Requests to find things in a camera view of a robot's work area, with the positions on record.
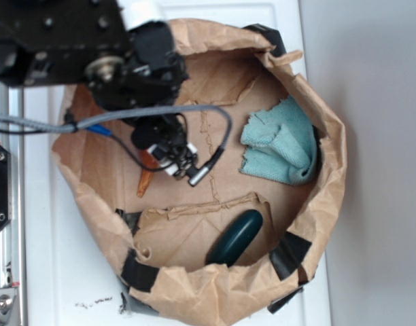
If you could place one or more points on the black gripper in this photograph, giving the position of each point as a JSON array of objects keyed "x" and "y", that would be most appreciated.
[{"x": 150, "y": 77}]

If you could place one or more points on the orange spiral sea shell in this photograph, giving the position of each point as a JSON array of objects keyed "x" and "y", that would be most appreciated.
[{"x": 146, "y": 175}]

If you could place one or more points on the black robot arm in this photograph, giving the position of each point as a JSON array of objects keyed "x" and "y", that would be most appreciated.
[{"x": 122, "y": 51}]

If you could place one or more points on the black tape strip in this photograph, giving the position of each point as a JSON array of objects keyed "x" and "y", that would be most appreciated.
[
  {"x": 271, "y": 35},
  {"x": 137, "y": 275},
  {"x": 288, "y": 255}
]

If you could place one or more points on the teal terry cloth rag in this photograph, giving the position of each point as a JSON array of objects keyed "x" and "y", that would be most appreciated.
[{"x": 280, "y": 144}]

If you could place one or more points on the dark green oval capsule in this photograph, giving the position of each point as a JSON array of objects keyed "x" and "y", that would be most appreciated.
[{"x": 236, "y": 238}]

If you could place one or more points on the brown paper bag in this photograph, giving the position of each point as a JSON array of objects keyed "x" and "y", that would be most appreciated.
[{"x": 174, "y": 226}]

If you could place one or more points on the aluminium frame rail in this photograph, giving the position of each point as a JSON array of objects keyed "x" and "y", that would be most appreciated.
[{"x": 13, "y": 302}]

